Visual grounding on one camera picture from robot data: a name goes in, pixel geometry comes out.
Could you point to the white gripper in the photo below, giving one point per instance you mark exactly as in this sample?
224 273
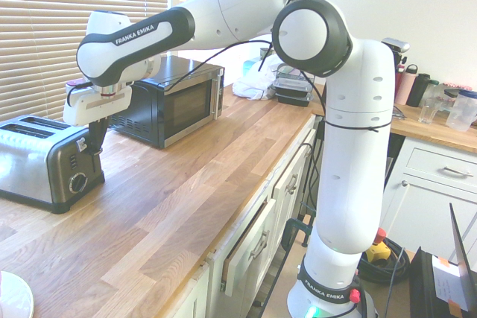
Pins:
85 109

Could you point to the stainless steel two-slot toaster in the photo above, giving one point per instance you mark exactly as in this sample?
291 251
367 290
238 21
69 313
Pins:
33 161

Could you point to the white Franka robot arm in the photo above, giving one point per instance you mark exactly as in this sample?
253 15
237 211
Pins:
354 146

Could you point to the black steel microwave oven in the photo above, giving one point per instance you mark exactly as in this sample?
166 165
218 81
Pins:
186 105

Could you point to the wide beige window blind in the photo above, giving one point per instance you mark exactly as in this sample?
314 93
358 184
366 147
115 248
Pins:
56 16

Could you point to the white crumpled plastic bag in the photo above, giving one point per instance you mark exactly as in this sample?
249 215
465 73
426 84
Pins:
253 85

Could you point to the white dinner plate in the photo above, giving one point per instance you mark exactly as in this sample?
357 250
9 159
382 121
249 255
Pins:
18 295

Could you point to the white open drawer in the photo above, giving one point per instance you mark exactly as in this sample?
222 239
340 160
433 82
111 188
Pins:
249 243

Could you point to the black food container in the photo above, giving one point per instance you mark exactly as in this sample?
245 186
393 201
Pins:
294 98

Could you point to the clear lidded black container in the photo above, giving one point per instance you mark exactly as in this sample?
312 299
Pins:
292 85

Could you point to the green clamp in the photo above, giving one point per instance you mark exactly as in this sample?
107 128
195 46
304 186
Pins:
294 228

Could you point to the yellow emergency stop button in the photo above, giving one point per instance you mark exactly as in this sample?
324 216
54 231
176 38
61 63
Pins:
378 251

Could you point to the pink water bottle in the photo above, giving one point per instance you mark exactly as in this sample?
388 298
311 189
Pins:
403 89

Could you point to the round silver cabinet knob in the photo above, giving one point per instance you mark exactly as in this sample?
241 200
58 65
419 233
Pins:
404 183

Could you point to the black water bottle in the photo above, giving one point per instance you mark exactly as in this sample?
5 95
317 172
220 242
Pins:
417 91

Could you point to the clear drinking glass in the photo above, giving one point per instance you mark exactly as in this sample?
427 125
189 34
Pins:
428 111

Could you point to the grey translucent bottle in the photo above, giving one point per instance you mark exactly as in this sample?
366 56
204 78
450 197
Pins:
432 89

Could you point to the clear pitcher blue lid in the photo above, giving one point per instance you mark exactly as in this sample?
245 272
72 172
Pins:
462 111

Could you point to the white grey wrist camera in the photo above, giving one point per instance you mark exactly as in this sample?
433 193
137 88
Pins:
76 85

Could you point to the grey exterior camera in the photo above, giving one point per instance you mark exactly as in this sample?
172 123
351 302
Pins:
397 45

